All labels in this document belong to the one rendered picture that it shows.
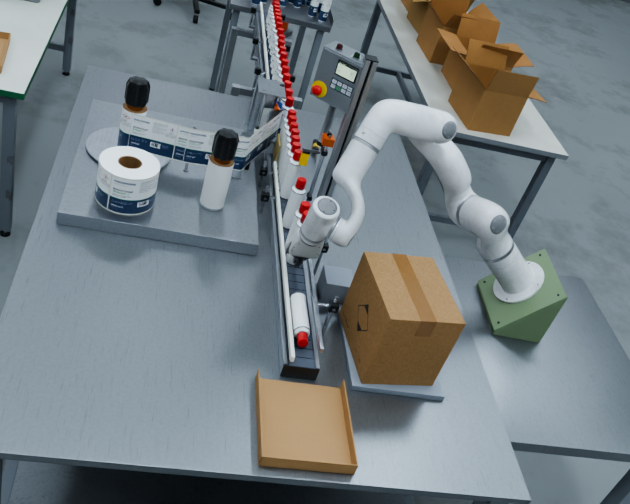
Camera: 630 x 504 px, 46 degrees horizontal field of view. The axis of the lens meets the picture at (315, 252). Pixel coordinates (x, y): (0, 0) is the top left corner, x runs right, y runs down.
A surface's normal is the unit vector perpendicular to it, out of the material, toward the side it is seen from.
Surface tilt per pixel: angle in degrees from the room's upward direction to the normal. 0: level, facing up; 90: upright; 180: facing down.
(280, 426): 0
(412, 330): 90
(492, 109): 91
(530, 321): 90
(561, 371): 0
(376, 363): 90
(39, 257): 0
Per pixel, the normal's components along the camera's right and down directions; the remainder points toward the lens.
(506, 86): 0.14, 0.75
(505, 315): -0.54, -0.65
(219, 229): 0.27, -0.77
